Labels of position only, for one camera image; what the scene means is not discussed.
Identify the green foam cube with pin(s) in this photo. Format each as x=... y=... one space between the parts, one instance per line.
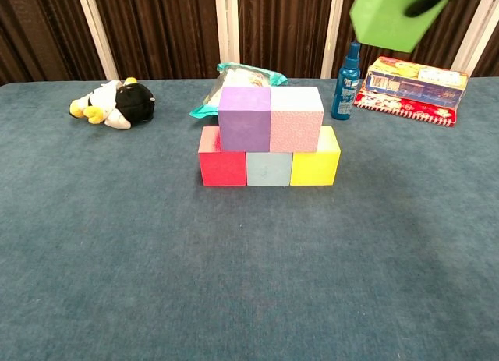
x=378 y=22

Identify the purple foam cube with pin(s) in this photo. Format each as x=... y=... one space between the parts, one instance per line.
x=243 y=127

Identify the light blue foam cube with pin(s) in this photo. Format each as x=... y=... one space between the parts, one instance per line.
x=269 y=170

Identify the blue spray bottle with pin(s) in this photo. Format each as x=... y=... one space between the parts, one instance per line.
x=345 y=92

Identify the yellow blue carton box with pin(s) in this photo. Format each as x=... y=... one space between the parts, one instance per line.
x=413 y=86

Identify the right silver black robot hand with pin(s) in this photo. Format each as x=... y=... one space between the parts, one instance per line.
x=423 y=2

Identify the red foam cube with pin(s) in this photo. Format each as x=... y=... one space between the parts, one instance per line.
x=222 y=170

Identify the yellow foam cube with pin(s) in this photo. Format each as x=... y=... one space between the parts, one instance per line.
x=312 y=170

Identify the dark brown curtain panel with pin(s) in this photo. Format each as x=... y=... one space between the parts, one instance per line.
x=280 y=29
x=156 y=33
x=440 y=37
x=39 y=33

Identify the pink foam cube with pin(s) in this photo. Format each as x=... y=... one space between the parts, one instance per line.
x=294 y=127

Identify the teal clear snack bag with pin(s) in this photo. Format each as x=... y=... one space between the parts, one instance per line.
x=241 y=74

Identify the black white penguin plush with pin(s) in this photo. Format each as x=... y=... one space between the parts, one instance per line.
x=132 y=100

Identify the teal carpet table mat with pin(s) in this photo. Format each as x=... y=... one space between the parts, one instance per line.
x=234 y=279

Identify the red spiral notebook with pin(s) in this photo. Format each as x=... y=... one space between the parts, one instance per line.
x=390 y=105

